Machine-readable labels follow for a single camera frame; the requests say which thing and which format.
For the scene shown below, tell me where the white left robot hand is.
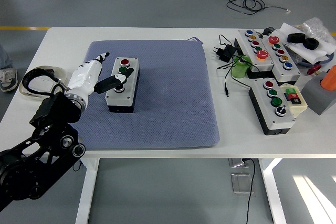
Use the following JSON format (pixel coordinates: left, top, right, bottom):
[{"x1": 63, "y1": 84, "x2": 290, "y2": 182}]
[{"x1": 65, "y1": 51, "x2": 135, "y2": 98}]

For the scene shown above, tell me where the four-button control box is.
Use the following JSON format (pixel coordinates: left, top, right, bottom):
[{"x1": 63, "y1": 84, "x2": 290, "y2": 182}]
[{"x1": 104, "y1": 57, "x2": 141, "y2": 114}]

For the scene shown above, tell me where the five-button box, glowing mushroom button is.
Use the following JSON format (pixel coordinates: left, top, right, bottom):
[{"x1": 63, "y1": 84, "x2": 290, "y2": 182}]
[{"x1": 234, "y1": 29, "x2": 275, "y2": 79}]

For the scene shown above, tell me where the five-button box, red mushroom button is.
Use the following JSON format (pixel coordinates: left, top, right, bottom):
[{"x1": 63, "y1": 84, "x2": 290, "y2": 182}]
[{"x1": 259, "y1": 35, "x2": 302, "y2": 83}]

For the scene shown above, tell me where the four-button box with selector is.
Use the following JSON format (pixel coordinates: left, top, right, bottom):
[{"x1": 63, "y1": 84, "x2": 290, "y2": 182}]
[{"x1": 248, "y1": 78, "x2": 297, "y2": 136}]

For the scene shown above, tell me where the white oval tray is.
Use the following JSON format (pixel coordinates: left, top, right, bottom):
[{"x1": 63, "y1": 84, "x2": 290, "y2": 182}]
[{"x1": 17, "y1": 65, "x2": 68, "y2": 101}]

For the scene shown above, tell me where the person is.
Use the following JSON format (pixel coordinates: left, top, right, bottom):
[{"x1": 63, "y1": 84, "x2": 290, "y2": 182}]
[{"x1": 0, "y1": 44, "x2": 18, "y2": 93}]

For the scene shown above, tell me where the blue-grey textured mat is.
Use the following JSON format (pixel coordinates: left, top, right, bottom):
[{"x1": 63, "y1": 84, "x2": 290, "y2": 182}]
[{"x1": 70, "y1": 39, "x2": 221, "y2": 151}]

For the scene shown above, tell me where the white table leg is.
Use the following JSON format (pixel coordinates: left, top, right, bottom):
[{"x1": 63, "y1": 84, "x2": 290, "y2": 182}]
[
  {"x1": 258, "y1": 157, "x2": 287, "y2": 224},
  {"x1": 75, "y1": 157, "x2": 100, "y2": 224}
]

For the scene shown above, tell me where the purple card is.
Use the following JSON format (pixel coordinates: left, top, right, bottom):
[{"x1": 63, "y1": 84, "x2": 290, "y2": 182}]
[{"x1": 186, "y1": 37, "x2": 205, "y2": 46}]

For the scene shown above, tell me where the black power adapter plug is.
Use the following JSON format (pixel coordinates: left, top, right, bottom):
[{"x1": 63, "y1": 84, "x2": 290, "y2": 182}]
[{"x1": 212, "y1": 44, "x2": 237, "y2": 63}]

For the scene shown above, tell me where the green plastic bottle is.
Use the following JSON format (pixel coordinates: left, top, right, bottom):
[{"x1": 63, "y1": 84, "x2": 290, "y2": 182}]
[{"x1": 230, "y1": 55, "x2": 253, "y2": 80}]

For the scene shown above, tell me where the metal floor socket plate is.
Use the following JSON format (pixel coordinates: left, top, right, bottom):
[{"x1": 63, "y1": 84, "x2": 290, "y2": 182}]
[
  {"x1": 230, "y1": 173, "x2": 255, "y2": 195},
  {"x1": 228, "y1": 158, "x2": 250, "y2": 168}
]

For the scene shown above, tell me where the blue-rimmed round dish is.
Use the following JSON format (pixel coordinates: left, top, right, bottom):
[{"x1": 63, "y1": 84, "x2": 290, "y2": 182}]
[{"x1": 299, "y1": 50, "x2": 335, "y2": 68}]

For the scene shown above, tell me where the red mushroom knob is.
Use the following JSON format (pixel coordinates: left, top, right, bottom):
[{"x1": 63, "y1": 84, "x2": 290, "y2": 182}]
[{"x1": 307, "y1": 64, "x2": 322, "y2": 76}]

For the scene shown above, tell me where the white foam sheet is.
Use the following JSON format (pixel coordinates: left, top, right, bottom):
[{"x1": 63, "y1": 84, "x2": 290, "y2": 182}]
[{"x1": 278, "y1": 22, "x2": 336, "y2": 65}]

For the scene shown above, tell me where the grey block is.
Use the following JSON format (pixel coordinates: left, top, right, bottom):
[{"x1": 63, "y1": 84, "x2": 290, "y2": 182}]
[{"x1": 300, "y1": 76, "x2": 336, "y2": 116}]

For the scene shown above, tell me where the clear bubble wrap bag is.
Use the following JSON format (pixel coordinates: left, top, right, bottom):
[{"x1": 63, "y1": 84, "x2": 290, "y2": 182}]
[{"x1": 296, "y1": 17, "x2": 332, "y2": 44}]

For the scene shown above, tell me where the orange cylinder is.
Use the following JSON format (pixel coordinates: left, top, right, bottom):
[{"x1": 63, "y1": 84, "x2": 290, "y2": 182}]
[{"x1": 319, "y1": 65, "x2": 336, "y2": 91}]

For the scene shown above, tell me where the white wall switch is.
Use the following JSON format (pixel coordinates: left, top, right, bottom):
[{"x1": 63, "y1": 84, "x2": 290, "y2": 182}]
[{"x1": 26, "y1": 76, "x2": 60, "y2": 95}]

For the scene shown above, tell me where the thin black hanging cable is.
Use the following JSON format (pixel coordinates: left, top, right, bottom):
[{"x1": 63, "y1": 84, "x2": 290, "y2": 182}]
[{"x1": 72, "y1": 159, "x2": 85, "y2": 172}]

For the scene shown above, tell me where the black adapter cord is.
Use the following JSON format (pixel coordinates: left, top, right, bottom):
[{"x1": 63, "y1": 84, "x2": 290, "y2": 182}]
[{"x1": 216, "y1": 34, "x2": 254, "y2": 98}]

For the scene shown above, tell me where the black cable under table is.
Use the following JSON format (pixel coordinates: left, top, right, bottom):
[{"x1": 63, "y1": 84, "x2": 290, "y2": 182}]
[{"x1": 241, "y1": 157, "x2": 257, "y2": 224}]

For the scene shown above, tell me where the black foam ring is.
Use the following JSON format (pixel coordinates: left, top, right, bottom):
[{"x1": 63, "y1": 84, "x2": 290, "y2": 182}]
[
  {"x1": 304, "y1": 37, "x2": 319, "y2": 50},
  {"x1": 287, "y1": 33, "x2": 307, "y2": 44}
]

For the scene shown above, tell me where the cream switch box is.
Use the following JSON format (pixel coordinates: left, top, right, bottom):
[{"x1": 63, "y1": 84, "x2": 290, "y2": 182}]
[{"x1": 279, "y1": 82, "x2": 308, "y2": 120}]

